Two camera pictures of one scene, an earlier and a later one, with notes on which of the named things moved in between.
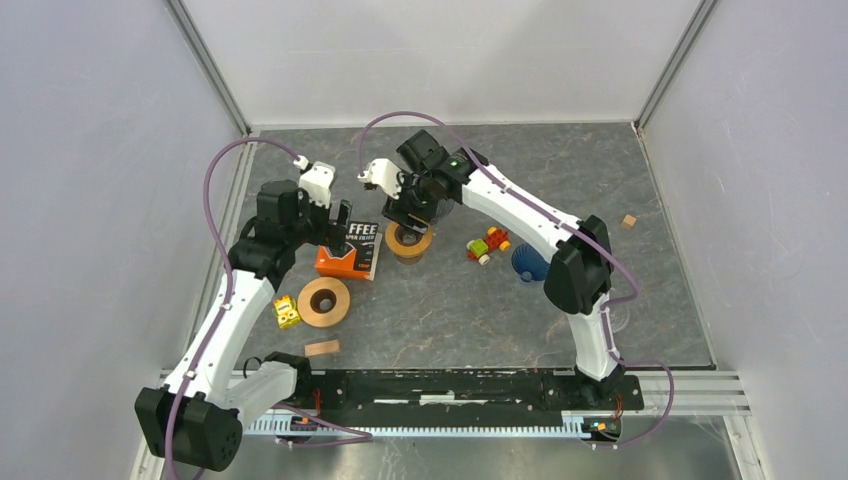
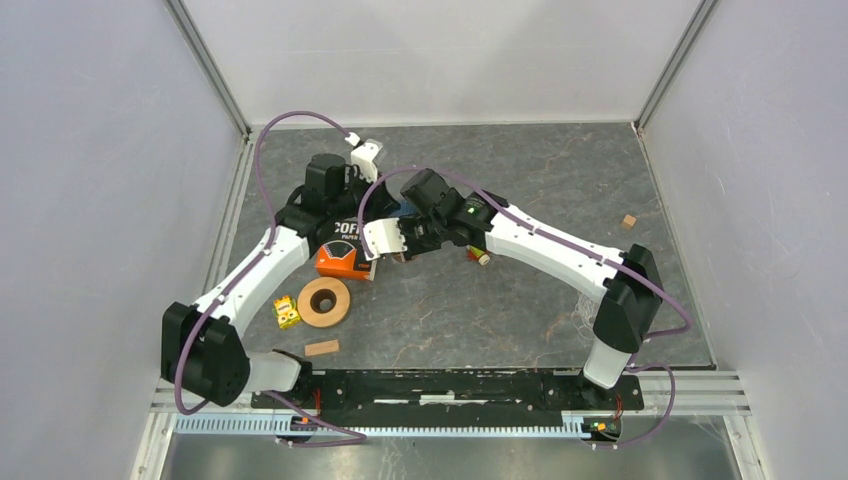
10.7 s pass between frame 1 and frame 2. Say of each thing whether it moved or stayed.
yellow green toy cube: stayed
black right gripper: moved
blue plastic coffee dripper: moved
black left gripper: moved
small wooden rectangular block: stayed
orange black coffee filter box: stayed
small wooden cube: stayed
